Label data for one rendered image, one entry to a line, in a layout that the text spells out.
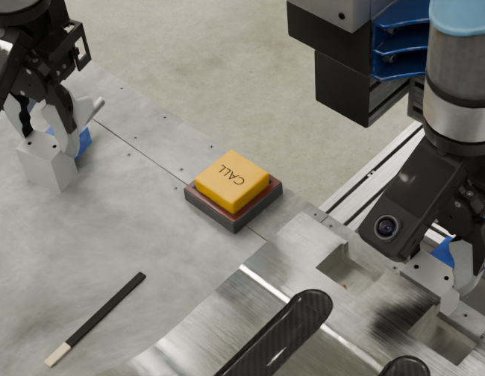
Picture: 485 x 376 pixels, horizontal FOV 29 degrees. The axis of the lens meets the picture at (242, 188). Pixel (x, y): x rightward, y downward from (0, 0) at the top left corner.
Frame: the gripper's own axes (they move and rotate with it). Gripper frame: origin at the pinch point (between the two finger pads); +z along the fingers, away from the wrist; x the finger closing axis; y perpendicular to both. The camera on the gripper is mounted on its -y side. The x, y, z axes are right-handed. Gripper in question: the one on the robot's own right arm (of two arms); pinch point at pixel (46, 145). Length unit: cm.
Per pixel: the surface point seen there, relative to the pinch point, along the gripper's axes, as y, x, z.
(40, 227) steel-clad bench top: -7.7, -3.4, 4.6
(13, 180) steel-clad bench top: -3.2, 4.0, 4.6
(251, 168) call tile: 7.4, -22.9, 0.9
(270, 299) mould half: -10.5, -34.7, -4.1
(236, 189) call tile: 3.9, -22.8, 0.9
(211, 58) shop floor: 104, 47, 85
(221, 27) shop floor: 117, 51, 85
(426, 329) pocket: -5.9, -48.3, -1.6
